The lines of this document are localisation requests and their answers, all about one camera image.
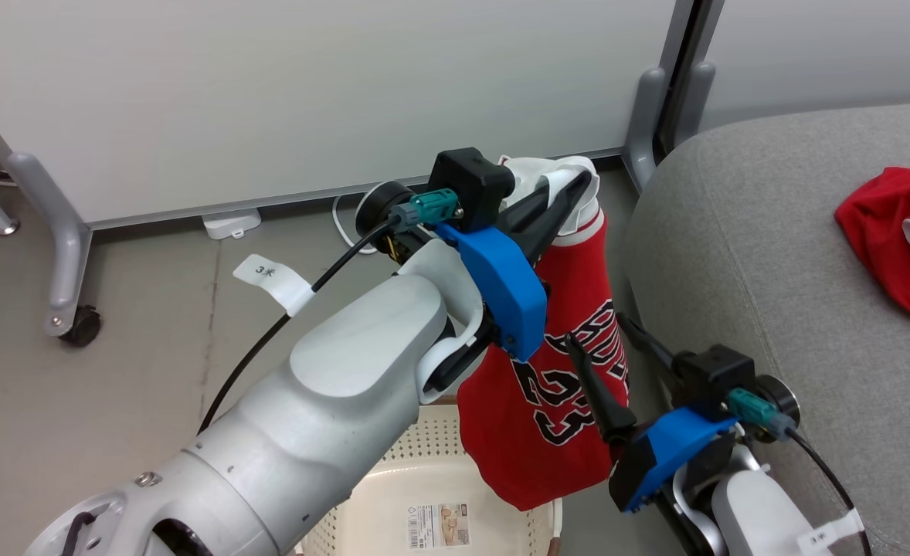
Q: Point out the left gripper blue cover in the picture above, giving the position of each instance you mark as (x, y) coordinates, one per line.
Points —
(505, 286)

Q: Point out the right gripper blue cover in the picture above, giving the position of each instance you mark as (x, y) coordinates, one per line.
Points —
(671, 448)

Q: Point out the red jersey with number 23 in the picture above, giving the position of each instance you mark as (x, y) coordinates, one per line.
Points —
(571, 309)

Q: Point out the red garment with white trim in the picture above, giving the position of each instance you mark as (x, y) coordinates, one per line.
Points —
(887, 232)

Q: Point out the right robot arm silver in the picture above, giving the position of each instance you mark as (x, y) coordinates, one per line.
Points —
(756, 517)

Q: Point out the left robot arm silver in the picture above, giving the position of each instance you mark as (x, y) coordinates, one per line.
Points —
(308, 417)

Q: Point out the grey fabric sofa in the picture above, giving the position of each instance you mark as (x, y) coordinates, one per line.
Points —
(772, 309)

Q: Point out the short grey partition leg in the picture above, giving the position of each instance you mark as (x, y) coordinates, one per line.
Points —
(644, 131)

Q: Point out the grey leg beside black gap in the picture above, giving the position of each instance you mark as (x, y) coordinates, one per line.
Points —
(694, 104)

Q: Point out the white plastic laundry basket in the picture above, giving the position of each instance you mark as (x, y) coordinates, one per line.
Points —
(439, 471)

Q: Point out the barcode sticker inside basket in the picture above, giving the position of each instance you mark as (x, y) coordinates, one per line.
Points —
(438, 525)

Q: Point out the large white partition panel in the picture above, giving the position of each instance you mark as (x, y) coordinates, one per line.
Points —
(308, 93)

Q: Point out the narrow white partition panel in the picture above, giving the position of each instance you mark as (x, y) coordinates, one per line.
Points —
(826, 54)

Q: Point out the white power adapter box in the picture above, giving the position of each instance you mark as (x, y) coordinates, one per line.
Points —
(231, 224)

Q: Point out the black caster wheel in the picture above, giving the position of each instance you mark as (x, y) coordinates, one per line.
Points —
(83, 326)

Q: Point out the grey partition leg with caster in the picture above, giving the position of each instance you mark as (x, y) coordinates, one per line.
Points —
(65, 247)

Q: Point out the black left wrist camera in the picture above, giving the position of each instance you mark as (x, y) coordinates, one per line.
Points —
(470, 181)

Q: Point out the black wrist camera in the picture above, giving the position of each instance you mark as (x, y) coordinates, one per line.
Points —
(470, 181)
(714, 374)

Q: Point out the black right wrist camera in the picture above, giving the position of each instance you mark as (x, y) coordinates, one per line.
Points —
(714, 374)

